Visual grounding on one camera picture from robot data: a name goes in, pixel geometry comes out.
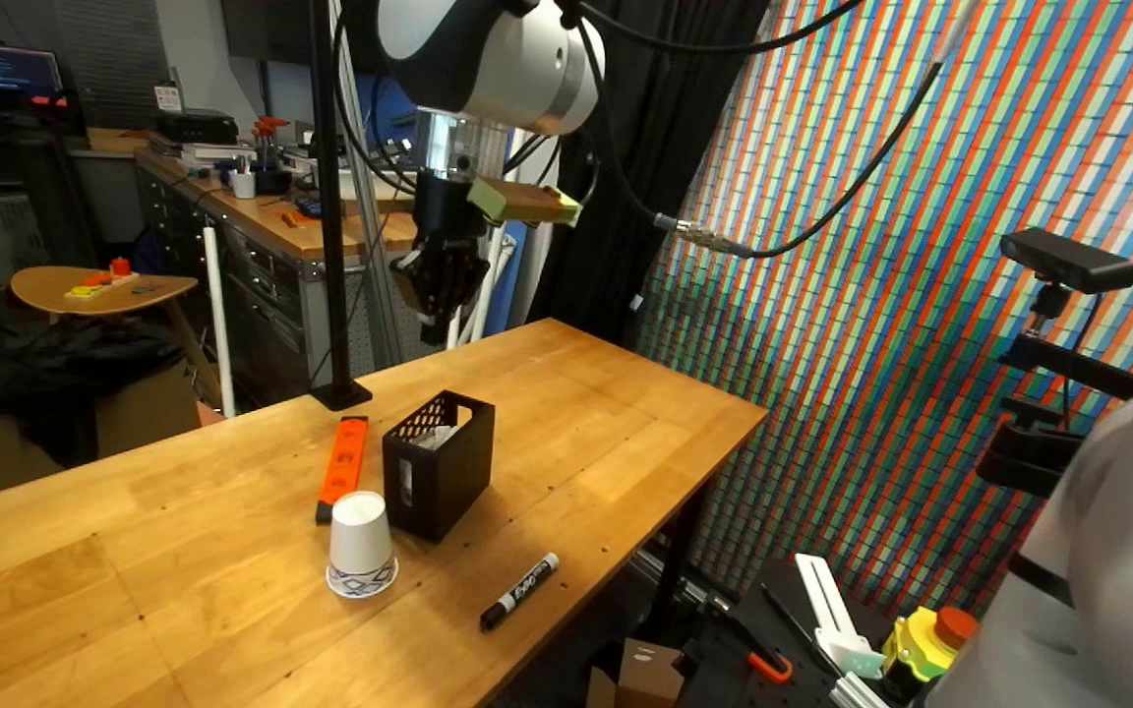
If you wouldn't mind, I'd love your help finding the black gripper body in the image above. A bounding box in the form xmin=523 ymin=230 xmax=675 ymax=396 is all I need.
xmin=405 ymin=168 xmax=490 ymax=309

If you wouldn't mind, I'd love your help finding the white waffle-weave towel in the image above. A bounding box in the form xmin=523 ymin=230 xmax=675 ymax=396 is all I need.
xmin=409 ymin=418 xmax=467 ymax=455

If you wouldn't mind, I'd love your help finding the black perforated box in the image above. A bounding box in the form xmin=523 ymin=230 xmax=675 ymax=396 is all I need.
xmin=376 ymin=386 xmax=501 ymax=548

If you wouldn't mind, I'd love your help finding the cardboard box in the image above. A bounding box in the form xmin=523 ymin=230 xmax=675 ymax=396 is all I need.
xmin=586 ymin=637 xmax=687 ymax=708

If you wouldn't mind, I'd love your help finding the black pole with base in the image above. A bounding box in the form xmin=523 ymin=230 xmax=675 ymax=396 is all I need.
xmin=307 ymin=0 xmax=373 ymax=411

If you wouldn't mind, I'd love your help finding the wooden workbench with grey panel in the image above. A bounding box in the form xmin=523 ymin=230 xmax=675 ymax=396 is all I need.
xmin=128 ymin=141 xmax=425 ymax=396

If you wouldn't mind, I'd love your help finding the thin white pole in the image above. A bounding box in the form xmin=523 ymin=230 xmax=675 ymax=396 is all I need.
xmin=199 ymin=223 xmax=238 ymax=422

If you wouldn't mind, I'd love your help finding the black curtain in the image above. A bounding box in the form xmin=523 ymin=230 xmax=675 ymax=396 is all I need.
xmin=529 ymin=0 xmax=773 ymax=350

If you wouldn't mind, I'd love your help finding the white paper cup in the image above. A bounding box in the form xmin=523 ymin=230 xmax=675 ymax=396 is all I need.
xmin=322 ymin=486 xmax=402 ymax=600

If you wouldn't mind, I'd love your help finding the black dry-erase marker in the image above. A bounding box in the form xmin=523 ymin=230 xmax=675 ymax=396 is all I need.
xmin=474 ymin=548 xmax=561 ymax=633

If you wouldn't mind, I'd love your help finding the small orange yellow object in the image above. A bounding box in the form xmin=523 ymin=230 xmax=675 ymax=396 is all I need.
xmin=63 ymin=254 xmax=144 ymax=308

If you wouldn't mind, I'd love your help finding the round wooden stool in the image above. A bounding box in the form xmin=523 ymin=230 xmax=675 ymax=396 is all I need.
xmin=9 ymin=261 xmax=199 ymax=324

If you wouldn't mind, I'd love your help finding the black table leg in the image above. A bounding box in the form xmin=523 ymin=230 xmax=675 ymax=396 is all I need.
xmin=655 ymin=495 xmax=729 ymax=646

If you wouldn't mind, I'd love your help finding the dark jacket pile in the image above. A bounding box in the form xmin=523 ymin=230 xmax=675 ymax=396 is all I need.
xmin=0 ymin=309 xmax=198 ymax=466

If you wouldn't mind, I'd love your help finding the colourful patterned curtain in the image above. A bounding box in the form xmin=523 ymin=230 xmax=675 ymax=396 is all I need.
xmin=638 ymin=0 xmax=1133 ymax=620

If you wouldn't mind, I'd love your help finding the yellow red emergency stop button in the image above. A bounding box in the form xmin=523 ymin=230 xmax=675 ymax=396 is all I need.
xmin=881 ymin=600 xmax=982 ymax=688

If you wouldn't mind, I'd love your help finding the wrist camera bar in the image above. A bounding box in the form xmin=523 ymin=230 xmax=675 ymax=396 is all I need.
xmin=465 ymin=173 xmax=586 ymax=230

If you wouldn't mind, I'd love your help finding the orange-handled tool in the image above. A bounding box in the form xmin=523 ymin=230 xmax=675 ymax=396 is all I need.
xmin=709 ymin=605 xmax=800 ymax=688

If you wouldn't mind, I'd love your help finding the white rail piece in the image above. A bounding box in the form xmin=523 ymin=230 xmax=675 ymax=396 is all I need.
xmin=790 ymin=549 xmax=890 ymax=680

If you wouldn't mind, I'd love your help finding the black camera stand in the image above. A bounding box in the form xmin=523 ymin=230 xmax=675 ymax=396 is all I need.
xmin=974 ymin=278 xmax=1133 ymax=501

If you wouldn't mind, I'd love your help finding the black camera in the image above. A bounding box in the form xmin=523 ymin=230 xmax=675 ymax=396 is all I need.
xmin=994 ymin=223 xmax=1133 ymax=293

